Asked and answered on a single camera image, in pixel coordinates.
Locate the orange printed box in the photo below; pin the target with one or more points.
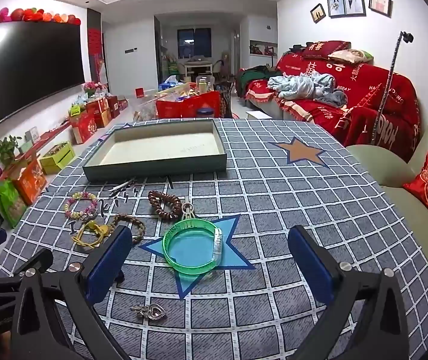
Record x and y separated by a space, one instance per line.
30 183

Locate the large double photo frame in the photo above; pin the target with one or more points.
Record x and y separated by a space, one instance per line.
345 2

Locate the dark green cloth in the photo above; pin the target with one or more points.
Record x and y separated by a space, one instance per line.
257 75

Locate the green plastic bag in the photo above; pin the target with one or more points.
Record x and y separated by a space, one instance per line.
9 202

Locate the tissue box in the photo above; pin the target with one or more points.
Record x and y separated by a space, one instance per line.
169 82

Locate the white side table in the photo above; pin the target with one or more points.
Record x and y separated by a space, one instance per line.
198 68

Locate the blue lid jar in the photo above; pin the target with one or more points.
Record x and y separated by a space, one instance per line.
205 113

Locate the red gift bag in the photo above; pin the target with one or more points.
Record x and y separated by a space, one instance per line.
184 107

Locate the sofa with red cover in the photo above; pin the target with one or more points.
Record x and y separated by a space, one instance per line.
386 97

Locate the dark green shallow tray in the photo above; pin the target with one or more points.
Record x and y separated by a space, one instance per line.
154 165

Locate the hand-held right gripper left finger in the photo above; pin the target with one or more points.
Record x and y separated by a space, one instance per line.
109 258

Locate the black hairpin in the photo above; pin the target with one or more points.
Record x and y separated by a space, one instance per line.
169 182

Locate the silver hair clips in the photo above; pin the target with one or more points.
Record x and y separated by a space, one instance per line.
122 186

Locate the clear plastic container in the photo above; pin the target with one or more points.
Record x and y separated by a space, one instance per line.
144 110

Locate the green translucent bangle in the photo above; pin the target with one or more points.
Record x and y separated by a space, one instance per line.
217 243

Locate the stack of red gift boxes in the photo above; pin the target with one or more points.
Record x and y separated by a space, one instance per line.
86 125

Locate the red printed pillow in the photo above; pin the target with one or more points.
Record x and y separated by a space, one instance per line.
324 49

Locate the small black picture frame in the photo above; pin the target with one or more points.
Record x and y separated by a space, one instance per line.
317 12

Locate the potted green plant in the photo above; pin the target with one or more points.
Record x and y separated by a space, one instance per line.
5 150

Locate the dark window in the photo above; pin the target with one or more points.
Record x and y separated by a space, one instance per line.
194 43

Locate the pink flower bouquet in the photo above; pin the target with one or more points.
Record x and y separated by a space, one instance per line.
93 88

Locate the clear jar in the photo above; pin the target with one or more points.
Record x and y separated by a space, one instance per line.
204 84

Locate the floral pillow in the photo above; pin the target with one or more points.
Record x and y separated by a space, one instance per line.
351 56

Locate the white low table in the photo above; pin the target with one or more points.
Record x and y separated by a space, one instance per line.
259 114

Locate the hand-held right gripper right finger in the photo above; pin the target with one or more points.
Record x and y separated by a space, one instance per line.
306 258

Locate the black selfie stick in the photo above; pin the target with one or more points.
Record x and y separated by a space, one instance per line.
386 86

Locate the silver heart pendant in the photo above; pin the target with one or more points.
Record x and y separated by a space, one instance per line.
141 309

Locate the light blue blanket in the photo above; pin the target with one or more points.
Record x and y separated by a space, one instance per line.
304 86

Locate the grey checked tablecloth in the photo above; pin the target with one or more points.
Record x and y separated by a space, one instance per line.
274 213

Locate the yellow green box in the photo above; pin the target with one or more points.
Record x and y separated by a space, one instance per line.
58 159

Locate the gold metal hair clip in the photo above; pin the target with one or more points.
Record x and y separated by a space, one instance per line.
187 208

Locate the black television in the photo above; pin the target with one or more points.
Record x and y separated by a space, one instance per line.
34 67

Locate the colourful ball garland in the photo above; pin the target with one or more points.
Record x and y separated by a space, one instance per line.
34 15

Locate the small red sign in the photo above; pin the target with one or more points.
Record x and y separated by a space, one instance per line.
139 93

